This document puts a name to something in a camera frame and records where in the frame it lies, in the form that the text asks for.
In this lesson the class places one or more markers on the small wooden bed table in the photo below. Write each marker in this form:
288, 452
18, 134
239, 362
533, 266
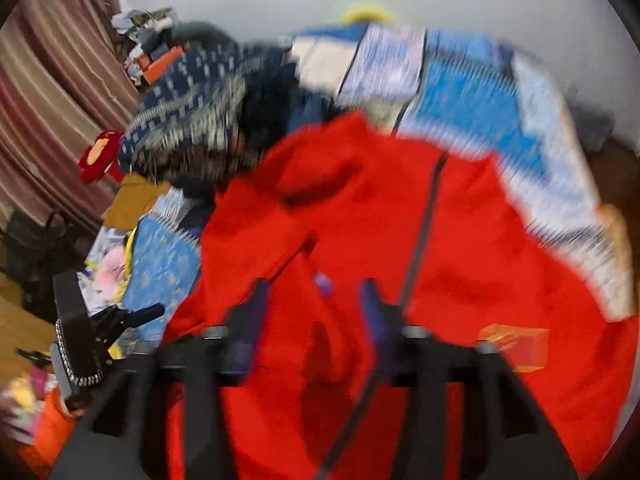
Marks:
135, 197

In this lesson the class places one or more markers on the orange box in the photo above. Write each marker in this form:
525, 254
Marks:
158, 67

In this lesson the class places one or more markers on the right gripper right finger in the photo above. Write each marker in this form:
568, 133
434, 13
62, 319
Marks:
504, 435

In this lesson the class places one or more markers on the red plush toy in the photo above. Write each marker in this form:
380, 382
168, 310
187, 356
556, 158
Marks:
100, 159

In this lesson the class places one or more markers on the beige fleece blanket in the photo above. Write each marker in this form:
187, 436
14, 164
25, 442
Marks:
620, 293

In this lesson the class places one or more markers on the clutter pile on cabinet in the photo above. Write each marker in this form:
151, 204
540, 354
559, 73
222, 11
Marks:
153, 33

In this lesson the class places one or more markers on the striped pink beige curtain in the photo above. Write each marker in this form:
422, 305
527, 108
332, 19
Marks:
61, 85

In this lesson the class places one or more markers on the blue patchwork bed cover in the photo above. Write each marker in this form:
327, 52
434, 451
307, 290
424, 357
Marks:
473, 96

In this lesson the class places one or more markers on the folded navy patterned clothes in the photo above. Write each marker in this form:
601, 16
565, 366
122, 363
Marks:
216, 112

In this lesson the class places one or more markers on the grey backpack on floor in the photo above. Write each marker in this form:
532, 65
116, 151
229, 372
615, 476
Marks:
593, 126

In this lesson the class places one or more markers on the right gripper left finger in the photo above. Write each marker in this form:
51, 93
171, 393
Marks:
123, 434

